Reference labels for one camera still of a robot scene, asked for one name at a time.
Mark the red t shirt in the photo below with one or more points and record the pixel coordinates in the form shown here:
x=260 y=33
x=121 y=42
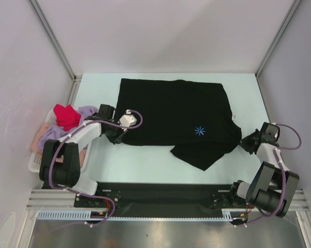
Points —
x=66 y=117

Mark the lilac t shirt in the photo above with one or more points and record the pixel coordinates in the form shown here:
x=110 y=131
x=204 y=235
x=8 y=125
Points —
x=85 y=111

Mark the pink t shirt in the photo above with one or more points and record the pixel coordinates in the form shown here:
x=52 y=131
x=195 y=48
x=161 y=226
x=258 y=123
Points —
x=37 y=139

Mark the right aluminium corner post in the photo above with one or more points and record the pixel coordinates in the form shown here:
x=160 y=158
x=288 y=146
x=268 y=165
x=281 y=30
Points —
x=278 y=36

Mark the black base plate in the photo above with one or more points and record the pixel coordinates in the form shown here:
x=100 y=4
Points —
x=160 y=200

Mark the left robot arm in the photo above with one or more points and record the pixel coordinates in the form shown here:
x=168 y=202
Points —
x=62 y=162

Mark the left aluminium corner post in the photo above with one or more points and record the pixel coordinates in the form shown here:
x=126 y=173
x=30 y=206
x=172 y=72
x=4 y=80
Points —
x=45 y=25

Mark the aluminium corner post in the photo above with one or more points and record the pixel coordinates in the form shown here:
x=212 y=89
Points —
x=45 y=25
x=278 y=36

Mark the white slotted cable duct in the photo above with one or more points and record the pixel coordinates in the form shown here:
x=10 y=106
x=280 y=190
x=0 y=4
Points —
x=89 y=215

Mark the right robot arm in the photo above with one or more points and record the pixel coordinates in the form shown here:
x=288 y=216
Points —
x=273 y=187

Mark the aluminium front rail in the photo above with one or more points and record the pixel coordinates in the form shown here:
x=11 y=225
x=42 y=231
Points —
x=63 y=200

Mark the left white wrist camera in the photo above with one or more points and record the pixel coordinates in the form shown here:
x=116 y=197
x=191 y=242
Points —
x=127 y=120

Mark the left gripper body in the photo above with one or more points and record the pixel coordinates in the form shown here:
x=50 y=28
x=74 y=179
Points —
x=114 y=133

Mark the black t shirt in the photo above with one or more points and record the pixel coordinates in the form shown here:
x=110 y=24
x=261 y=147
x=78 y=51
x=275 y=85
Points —
x=194 y=118

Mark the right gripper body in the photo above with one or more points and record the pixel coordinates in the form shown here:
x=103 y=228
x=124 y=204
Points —
x=247 y=141

